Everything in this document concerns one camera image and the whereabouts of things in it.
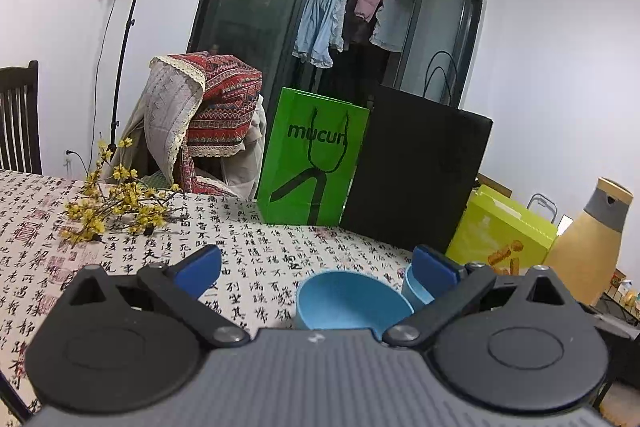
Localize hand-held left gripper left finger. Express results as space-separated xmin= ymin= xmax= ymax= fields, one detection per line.
xmin=54 ymin=244 xmax=251 ymax=348

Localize yellow-green snack box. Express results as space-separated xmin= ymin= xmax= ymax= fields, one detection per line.
xmin=445 ymin=185 xmax=558 ymax=278

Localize green paper bag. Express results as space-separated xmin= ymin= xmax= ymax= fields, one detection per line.
xmin=256 ymin=87 xmax=371 ymax=226

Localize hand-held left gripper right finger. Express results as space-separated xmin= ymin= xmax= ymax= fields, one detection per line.
xmin=382 ymin=244 xmax=581 ymax=349

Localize yellow thermos jug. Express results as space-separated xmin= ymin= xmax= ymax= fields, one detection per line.
xmin=542 ymin=177 xmax=636 ymax=308

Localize yellow flower branch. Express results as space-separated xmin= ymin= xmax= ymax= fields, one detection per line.
xmin=59 ymin=138 xmax=188 ymax=248

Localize dark sliding glass door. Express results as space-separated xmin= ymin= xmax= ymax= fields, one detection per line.
xmin=187 ymin=0 xmax=488 ymax=118

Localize black paper bag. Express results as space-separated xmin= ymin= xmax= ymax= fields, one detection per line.
xmin=340 ymin=51 xmax=493 ymax=255

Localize hanging white garment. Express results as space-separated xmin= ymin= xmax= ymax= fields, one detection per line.
xmin=369 ymin=0 xmax=418 ymax=52

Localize grey knit throw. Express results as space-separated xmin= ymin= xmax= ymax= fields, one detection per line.
xmin=142 ymin=56 xmax=207 ymax=192

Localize dark wooden chair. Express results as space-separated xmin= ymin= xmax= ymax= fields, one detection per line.
xmin=0 ymin=61 xmax=43 ymax=175

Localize calligraphy printed tablecloth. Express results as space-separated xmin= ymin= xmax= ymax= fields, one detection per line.
xmin=0 ymin=169 xmax=451 ymax=418

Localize hanging light blue shirt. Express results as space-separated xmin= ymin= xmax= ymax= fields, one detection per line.
xmin=292 ymin=0 xmax=353 ymax=68

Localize blue bowl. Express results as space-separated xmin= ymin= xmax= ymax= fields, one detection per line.
xmin=294 ymin=271 xmax=416 ymax=332
xmin=401 ymin=263 xmax=436 ymax=308

